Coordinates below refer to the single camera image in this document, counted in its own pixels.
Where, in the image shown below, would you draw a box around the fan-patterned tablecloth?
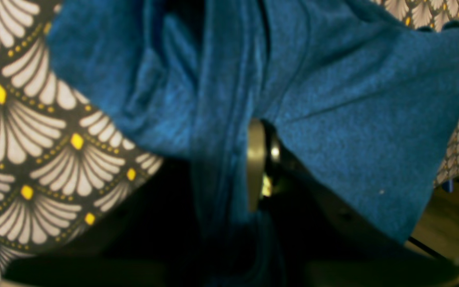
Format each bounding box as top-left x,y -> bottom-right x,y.
0,0 -> 459,287

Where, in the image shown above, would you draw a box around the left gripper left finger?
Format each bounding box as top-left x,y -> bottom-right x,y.
2,160 -> 203,287

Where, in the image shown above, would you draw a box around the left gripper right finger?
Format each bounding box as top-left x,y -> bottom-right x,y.
247,119 -> 459,287

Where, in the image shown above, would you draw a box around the blue long-sleeve T-shirt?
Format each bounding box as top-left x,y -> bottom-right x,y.
47,0 -> 459,287

